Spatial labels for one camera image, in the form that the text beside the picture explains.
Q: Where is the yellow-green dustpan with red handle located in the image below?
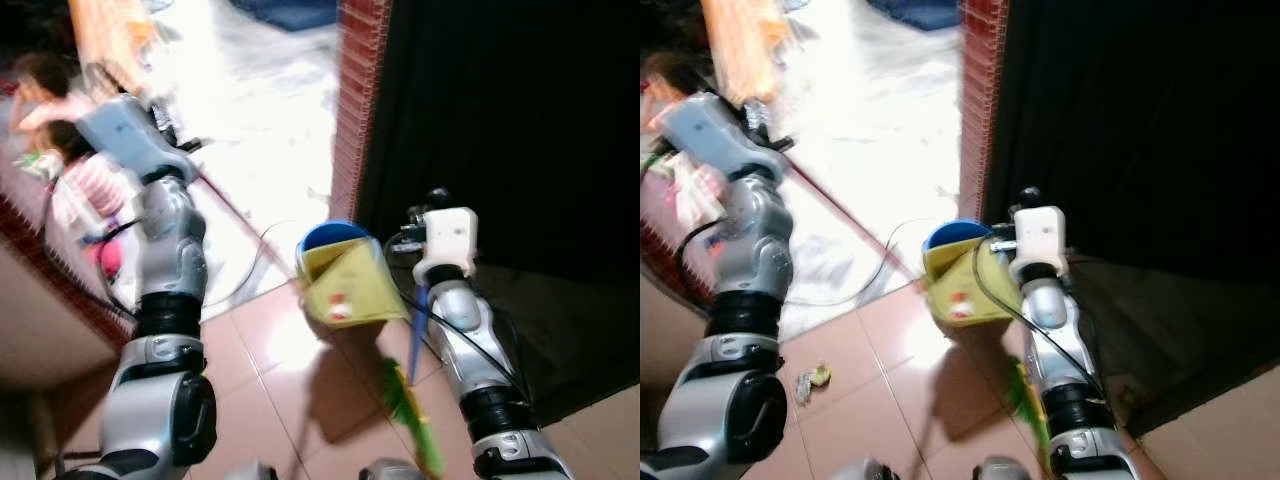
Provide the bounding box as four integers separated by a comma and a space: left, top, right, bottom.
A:
195, 172, 410, 331
785, 160, 1023, 328

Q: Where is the green broom with blue handle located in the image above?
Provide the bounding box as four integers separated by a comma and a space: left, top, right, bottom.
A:
1004, 358, 1053, 473
384, 284, 447, 477

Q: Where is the blue plastic bucket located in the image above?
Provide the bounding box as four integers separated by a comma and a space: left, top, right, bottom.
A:
924, 217, 993, 253
296, 219, 377, 283

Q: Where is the orange striped cloth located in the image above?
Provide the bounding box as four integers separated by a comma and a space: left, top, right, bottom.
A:
68, 0, 163, 73
699, 0, 793, 103

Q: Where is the child in striped shirt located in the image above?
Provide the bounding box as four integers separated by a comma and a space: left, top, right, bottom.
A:
668, 148, 733, 233
44, 120, 143, 293

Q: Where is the child in pink shirt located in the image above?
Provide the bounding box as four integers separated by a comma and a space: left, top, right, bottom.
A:
643, 50, 703, 133
8, 53, 98, 133

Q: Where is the dark blue mat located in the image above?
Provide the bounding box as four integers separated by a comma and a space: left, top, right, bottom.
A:
229, 0, 340, 32
864, 0, 962, 32

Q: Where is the grey right robot leg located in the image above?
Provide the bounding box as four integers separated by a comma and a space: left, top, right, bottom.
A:
359, 457, 427, 480
974, 456, 1042, 480

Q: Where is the crumpled yellowish wrapper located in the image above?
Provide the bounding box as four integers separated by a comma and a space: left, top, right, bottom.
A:
794, 363, 834, 407

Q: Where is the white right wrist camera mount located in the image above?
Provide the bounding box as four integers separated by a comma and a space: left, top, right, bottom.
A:
1009, 204, 1069, 283
418, 206, 480, 287

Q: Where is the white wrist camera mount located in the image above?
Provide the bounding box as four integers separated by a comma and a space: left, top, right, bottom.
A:
418, 206, 480, 287
1009, 204, 1069, 283
74, 94, 197, 183
655, 91, 787, 183

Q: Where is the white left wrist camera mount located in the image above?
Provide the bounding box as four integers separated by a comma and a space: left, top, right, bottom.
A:
655, 91, 787, 183
74, 94, 197, 183

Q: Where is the black cable on floor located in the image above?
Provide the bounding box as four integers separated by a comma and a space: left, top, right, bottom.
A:
788, 214, 933, 308
203, 219, 303, 312

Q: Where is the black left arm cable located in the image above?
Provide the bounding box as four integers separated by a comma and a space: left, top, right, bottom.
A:
40, 180, 141, 323
672, 215, 746, 321

